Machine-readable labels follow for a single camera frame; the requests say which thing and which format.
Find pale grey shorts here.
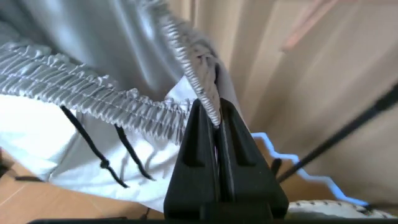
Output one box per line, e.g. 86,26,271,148
0,0,245,213

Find white laundry basket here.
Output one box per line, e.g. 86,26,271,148
285,199,397,220

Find black clothes rack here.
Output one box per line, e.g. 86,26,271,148
270,83,398,184

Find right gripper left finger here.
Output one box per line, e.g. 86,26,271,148
164,98,220,218

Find pink clothes hanger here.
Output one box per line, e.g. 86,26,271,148
280,0,338,53

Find beige curtain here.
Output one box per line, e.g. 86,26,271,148
167,0,398,215

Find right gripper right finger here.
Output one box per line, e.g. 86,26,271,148
217,98,289,218

